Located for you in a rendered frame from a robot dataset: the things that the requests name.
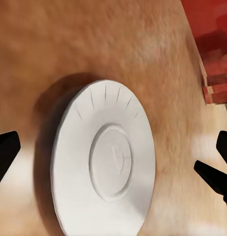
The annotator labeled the saucer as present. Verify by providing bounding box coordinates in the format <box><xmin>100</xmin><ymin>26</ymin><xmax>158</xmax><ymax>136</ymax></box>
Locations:
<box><xmin>50</xmin><ymin>80</ymin><xmax>156</xmax><ymax>236</ymax></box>

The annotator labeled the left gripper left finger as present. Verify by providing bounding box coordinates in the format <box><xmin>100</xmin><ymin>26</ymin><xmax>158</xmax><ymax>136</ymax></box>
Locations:
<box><xmin>0</xmin><ymin>131</ymin><xmax>21</xmax><ymax>182</ymax></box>

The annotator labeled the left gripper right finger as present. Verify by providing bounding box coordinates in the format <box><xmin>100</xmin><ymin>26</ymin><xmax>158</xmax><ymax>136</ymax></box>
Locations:
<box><xmin>216</xmin><ymin>131</ymin><xmax>227</xmax><ymax>164</ymax></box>

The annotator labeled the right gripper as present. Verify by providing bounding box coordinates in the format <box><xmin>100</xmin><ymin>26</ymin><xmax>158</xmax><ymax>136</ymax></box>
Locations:
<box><xmin>194</xmin><ymin>160</ymin><xmax>227</xmax><ymax>203</ymax></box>

